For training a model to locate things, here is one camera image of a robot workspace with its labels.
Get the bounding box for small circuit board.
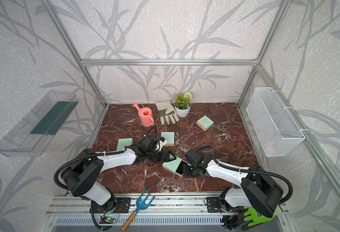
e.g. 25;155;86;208
99;216;118;224

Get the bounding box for blue garden fork wooden handle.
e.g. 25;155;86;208
121;189;155;232

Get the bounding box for grey work gloves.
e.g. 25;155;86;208
155;101;179;125

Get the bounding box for clear plastic wall shelf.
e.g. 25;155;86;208
0;90;78;157

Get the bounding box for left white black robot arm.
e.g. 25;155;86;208
54;135;176;206

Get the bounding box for green black garden glove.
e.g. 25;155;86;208
237;206;282;232

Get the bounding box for potted plant white pot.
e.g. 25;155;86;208
174;92;193;118

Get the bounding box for white wire mesh basket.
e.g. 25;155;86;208
246;87;305;157

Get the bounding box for mint drawer jewelry box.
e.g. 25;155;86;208
162;157;189;177

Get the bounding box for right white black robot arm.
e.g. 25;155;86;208
183;146;293;218

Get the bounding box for pink watering can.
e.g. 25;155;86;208
133;103;155;127

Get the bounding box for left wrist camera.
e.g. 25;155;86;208
157;137;168;151

